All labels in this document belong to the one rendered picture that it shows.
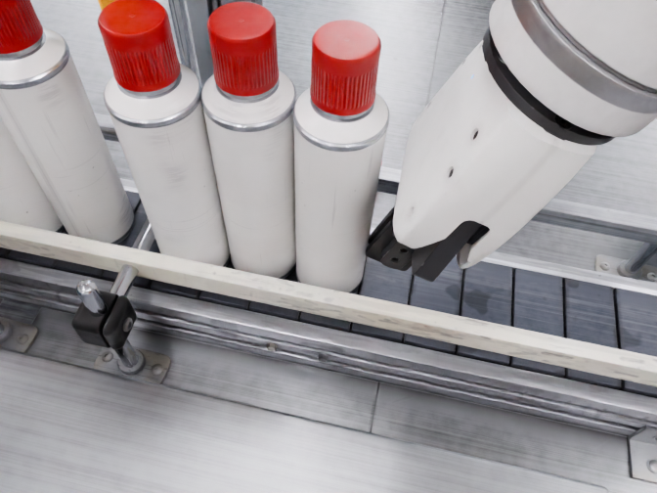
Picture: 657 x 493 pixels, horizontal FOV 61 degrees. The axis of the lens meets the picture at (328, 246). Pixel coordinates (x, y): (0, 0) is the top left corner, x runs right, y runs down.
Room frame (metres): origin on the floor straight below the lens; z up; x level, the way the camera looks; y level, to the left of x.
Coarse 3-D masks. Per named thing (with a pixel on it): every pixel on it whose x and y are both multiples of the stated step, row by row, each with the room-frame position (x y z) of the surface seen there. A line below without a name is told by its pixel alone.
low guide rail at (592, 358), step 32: (0, 224) 0.23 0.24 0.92; (64, 256) 0.21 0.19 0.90; (96, 256) 0.21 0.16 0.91; (128, 256) 0.21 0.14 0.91; (160, 256) 0.21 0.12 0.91; (192, 288) 0.20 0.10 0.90; (224, 288) 0.20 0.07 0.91; (256, 288) 0.19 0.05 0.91; (288, 288) 0.19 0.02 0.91; (320, 288) 0.20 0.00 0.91; (352, 320) 0.18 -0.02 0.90; (384, 320) 0.18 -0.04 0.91; (416, 320) 0.18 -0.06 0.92; (448, 320) 0.18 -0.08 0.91; (512, 352) 0.16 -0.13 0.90; (544, 352) 0.16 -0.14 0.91; (576, 352) 0.16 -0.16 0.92; (608, 352) 0.16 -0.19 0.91
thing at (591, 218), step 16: (112, 128) 0.29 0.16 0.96; (384, 176) 0.26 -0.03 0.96; (400, 176) 0.26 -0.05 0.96; (384, 192) 0.26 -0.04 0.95; (544, 208) 0.24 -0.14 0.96; (560, 208) 0.24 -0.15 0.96; (576, 208) 0.24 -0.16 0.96; (592, 208) 0.24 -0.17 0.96; (608, 208) 0.24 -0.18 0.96; (560, 224) 0.24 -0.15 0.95; (576, 224) 0.23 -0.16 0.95; (592, 224) 0.23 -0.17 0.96; (608, 224) 0.23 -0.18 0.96; (624, 224) 0.23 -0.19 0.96; (640, 224) 0.23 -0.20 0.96; (656, 224) 0.23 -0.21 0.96; (640, 240) 0.23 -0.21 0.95; (656, 240) 0.23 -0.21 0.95
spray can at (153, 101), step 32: (128, 0) 0.25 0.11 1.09; (128, 32) 0.22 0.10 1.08; (160, 32) 0.23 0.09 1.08; (128, 64) 0.22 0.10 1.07; (160, 64) 0.23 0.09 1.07; (128, 96) 0.22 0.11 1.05; (160, 96) 0.23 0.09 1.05; (192, 96) 0.23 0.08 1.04; (128, 128) 0.22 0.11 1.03; (160, 128) 0.22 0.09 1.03; (192, 128) 0.23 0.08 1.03; (128, 160) 0.22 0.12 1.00; (160, 160) 0.21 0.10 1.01; (192, 160) 0.22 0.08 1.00; (160, 192) 0.21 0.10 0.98; (192, 192) 0.22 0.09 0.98; (160, 224) 0.22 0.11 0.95; (192, 224) 0.22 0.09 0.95; (224, 224) 0.24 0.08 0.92; (192, 256) 0.21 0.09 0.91; (224, 256) 0.23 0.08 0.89
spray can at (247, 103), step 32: (224, 32) 0.23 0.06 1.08; (256, 32) 0.23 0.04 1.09; (224, 64) 0.23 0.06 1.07; (256, 64) 0.23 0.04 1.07; (224, 96) 0.23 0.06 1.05; (256, 96) 0.23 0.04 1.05; (288, 96) 0.24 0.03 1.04; (224, 128) 0.22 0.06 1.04; (256, 128) 0.22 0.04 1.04; (288, 128) 0.23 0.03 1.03; (224, 160) 0.22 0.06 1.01; (256, 160) 0.22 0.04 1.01; (288, 160) 0.23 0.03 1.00; (224, 192) 0.22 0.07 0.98; (256, 192) 0.22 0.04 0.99; (288, 192) 0.23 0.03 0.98; (256, 224) 0.22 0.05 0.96; (288, 224) 0.23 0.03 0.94; (256, 256) 0.22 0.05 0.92; (288, 256) 0.23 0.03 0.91
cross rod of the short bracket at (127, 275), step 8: (144, 224) 0.24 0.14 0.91; (144, 232) 0.23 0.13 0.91; (152, 232) 0.24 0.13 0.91; (136, 240) 0.23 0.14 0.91; (144, 240) 0.23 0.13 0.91; (152, 240) 0.23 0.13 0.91; (144, 248) 0.22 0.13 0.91; (128, 264) 0.21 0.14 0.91; (120, 272) 0.20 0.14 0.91; (128, 272) 0.20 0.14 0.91; (136, 272) 0.20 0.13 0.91; (120, 280) 0.19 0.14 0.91; (128, 280) 0.20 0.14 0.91; (112, 288) 0.19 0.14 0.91; (120, 288) 0.19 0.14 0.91; (128, 288) 0.19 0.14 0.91
